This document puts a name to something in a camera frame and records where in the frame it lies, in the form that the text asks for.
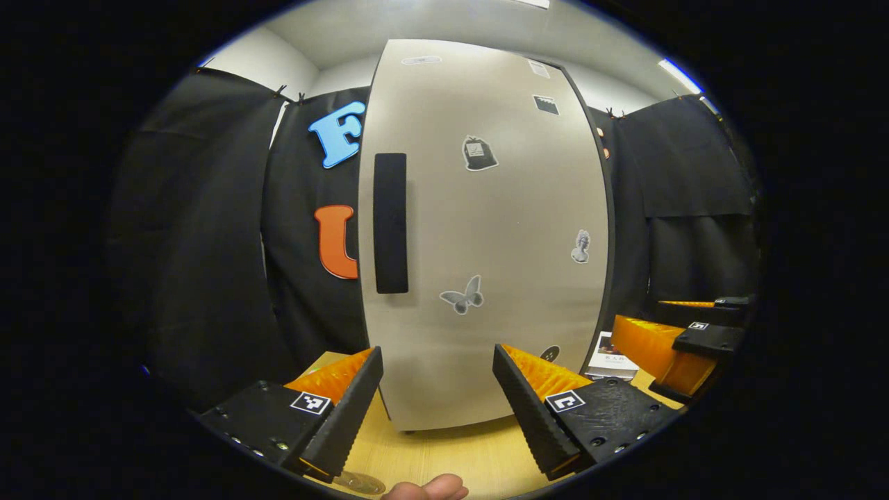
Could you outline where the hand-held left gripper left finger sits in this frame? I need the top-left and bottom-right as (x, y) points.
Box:
(198, 347), (384, 484)

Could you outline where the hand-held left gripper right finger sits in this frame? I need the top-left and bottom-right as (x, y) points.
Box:
(492, 344), (685, 481)

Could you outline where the round brown coaster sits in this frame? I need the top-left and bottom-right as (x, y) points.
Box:
(332, 471), (387, 496)

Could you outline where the black door handle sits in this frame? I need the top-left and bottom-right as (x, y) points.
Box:
(374, 153), (410, 294)

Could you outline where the grey cabinet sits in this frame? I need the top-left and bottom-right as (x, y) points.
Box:
(356, 38), (620, 435)

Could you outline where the white printed box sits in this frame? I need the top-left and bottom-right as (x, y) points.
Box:
(585, 331), (640, 382)

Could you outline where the black backdrop cloth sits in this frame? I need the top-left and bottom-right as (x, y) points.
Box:
(108, 69), (761, 412)

